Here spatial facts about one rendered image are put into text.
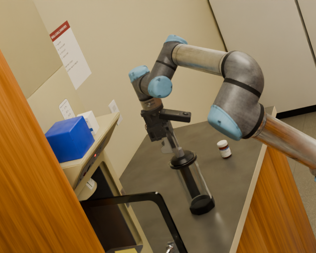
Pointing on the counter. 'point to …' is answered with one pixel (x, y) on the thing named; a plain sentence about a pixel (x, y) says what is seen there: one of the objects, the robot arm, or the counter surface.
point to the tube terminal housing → (115, 183)
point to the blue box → (69, 139)
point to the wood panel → (28, 177)
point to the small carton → (92, 122)
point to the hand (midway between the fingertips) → (178, 151)
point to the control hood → (72, 167)
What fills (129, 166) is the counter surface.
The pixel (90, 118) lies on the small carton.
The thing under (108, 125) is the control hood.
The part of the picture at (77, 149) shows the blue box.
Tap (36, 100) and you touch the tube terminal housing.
